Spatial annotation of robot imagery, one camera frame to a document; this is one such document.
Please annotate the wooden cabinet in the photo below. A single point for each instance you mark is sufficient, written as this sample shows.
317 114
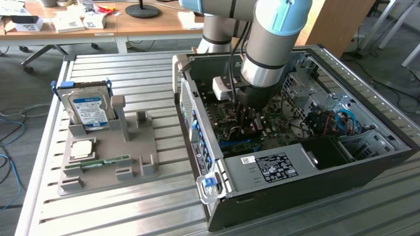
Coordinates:
337 24

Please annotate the silver CPU chip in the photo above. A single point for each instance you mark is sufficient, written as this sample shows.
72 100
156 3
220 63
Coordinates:
80 150

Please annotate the red item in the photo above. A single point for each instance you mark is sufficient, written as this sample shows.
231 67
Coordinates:
107 10

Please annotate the white table frame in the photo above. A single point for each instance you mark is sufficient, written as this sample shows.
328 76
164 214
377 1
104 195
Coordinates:
411 57

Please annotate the small white labelled box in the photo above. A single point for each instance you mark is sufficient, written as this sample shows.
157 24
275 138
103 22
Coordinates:
95 20

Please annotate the grey wheeled frame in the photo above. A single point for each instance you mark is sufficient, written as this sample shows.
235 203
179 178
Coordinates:
43 52

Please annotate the long blue expansion slot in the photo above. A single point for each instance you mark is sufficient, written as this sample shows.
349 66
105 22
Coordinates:
229 144

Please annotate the blue case latch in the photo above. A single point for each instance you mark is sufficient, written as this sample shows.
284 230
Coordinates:
208 182

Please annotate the black round lamp base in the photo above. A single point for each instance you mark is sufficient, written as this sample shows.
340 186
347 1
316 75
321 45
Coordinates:
143 12

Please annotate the CPU socket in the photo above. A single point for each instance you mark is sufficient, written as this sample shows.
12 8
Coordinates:
224 113

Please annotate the white paper stack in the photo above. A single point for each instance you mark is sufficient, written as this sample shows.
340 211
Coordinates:
188 22

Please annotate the green RAM stick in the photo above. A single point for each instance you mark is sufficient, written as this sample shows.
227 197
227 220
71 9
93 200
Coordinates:
97 163

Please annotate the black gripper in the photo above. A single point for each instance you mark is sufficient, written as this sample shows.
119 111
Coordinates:
253 98

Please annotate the white box with black label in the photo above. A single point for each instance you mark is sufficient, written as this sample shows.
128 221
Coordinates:
29 27

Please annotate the short blue expansion slot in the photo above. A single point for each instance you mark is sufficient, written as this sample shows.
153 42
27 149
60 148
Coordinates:
256 148

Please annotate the grey cup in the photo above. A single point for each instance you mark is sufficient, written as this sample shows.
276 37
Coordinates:
49 3

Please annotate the tape roll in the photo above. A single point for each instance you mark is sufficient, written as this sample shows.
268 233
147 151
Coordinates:
67 2

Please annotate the grey parts rack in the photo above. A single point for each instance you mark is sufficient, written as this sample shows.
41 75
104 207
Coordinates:
108 147

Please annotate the loose white sheets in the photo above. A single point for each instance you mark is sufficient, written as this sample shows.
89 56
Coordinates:
11 9

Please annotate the metal disk bay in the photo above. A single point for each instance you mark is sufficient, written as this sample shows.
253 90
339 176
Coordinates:
371 145

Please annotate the wooden desk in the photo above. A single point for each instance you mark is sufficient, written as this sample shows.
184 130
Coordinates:
49 35
147 25

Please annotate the grey power supply unit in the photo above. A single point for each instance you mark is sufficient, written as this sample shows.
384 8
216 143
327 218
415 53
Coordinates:
243 177

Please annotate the flat white box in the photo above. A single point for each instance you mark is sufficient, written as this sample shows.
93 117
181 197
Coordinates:
68 24

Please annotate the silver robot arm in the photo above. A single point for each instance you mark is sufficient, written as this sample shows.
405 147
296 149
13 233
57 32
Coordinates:
272 49

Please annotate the hard disk in blue caddy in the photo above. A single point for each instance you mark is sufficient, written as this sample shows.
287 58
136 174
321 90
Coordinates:
87 110

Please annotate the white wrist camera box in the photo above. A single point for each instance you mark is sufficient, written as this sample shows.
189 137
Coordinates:
221 88

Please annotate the green motherboard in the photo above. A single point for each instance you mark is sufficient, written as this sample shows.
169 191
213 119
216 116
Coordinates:
281 127

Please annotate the black open PC case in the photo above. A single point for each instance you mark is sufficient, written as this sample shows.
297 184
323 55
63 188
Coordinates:
295 196

